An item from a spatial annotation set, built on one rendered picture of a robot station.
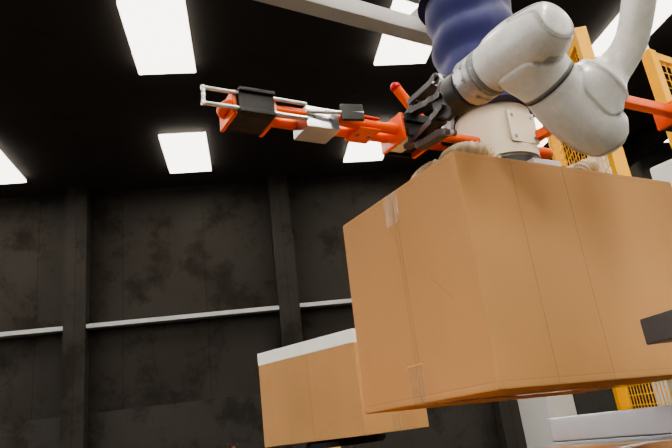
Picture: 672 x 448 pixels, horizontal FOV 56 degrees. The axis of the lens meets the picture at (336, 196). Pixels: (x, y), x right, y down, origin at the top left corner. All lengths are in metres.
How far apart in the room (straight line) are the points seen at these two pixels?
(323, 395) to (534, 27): 1.95
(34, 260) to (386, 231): 9.36
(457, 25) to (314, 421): 1.76
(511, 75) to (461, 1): 0.50
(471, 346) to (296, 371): 1.81
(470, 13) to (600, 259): 0.63
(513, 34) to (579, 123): 0.18
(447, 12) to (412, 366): 0.82
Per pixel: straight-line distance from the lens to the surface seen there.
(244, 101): 1.14
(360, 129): 1.25
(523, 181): 1.21
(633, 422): 1.74
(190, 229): 10.11
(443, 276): 1.12
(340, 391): 2.63
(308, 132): 1.20
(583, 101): 1.12
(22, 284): 10.39
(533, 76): 1.09
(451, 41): 1.53
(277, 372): 2.91
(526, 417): 2.88
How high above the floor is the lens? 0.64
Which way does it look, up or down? 20 degrees up
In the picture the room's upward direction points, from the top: 7 degrees counter-clockwise
